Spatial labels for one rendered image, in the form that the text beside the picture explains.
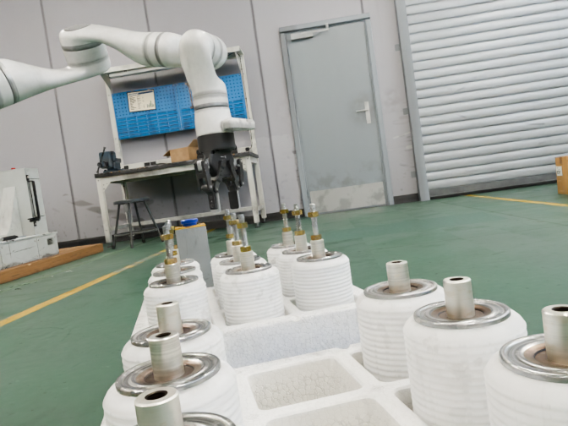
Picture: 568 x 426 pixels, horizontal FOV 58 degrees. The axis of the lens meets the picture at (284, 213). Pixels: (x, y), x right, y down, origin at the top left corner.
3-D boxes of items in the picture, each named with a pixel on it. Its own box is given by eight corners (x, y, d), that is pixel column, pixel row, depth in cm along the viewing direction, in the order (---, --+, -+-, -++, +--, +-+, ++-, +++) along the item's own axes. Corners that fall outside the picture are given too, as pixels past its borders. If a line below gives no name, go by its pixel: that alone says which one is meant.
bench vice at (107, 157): (111, 174, 539) (107, 150, 538) (127, 172, 538) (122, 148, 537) (93, 173, 499) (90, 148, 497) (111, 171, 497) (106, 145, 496)
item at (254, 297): (254, 397, 76) (237, 278, 75) (224, 382, 84) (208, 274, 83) (305, 376, 82) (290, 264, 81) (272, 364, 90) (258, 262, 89)
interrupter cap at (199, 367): (109, 411, 33) (107, 401, 33) (122, 372, 40) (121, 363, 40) (226, 386, 35) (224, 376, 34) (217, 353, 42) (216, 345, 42)
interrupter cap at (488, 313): (442, 340, 38) (441, 330, 38) (399, 316, 45) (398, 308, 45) (532, 320, 39) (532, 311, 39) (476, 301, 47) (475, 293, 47)
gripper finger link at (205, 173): (195, 160, 100) (204, 189, 101) (190, 162, 98) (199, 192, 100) (207, 158, 98) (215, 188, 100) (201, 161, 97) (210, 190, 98)
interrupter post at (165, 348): (152, 388, 36) (144, 342, 36) (154, 376, 38) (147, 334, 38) (187, 380, 37) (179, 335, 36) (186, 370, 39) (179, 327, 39)
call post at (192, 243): (194, 363, 118) (174, 230, 116) (193, 355, 125) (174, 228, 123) (225, 357, 119) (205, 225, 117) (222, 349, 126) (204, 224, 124)
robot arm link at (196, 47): (212, 103, 97) (235, 107, 105) (200, 22, 96) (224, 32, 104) (182, 111, 100) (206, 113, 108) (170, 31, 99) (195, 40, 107)
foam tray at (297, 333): (144, 476, 72) (125, 351, 71) (156, 380, 110) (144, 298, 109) (401, 413, 80) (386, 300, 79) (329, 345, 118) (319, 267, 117)
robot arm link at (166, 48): (232, 38, 106) (177, 37, 111) (210, 28, 98) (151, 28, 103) (230, 73, 107) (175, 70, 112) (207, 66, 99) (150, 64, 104)
